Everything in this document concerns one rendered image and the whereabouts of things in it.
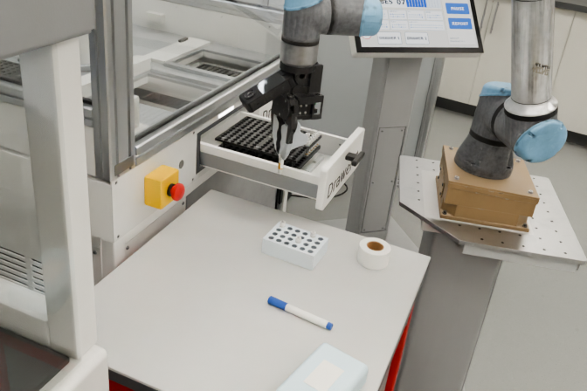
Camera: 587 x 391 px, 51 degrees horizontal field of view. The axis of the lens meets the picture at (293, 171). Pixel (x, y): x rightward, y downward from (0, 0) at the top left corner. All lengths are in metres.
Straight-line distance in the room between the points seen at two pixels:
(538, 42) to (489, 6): 2.96
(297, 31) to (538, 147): 0.63
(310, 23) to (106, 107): 0.41
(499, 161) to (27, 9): 1.26
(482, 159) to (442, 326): 0.52
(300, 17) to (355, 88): 2.13
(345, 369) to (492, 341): 1.49
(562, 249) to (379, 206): 1.16
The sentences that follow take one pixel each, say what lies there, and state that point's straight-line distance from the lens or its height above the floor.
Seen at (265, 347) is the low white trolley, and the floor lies 0.76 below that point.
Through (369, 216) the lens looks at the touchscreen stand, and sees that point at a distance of 2.67.
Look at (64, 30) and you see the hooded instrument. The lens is 0.68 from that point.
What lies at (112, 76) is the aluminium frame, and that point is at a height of 1.16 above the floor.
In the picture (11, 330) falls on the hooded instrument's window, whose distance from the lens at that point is 0.78.
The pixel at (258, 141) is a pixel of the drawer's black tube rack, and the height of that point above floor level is 0.89.
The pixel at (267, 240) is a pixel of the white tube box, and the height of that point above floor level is 0.80.
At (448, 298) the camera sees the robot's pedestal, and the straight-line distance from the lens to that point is 1.82.
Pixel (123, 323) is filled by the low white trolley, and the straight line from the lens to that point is 1.21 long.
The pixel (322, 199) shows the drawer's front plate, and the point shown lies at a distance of 1.43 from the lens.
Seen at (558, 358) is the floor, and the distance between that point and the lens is 2.57.
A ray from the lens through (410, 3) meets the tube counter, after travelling 2.36.
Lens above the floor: 1.56
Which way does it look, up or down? 27 degrees down
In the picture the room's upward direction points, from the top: 6 degrees clockwise
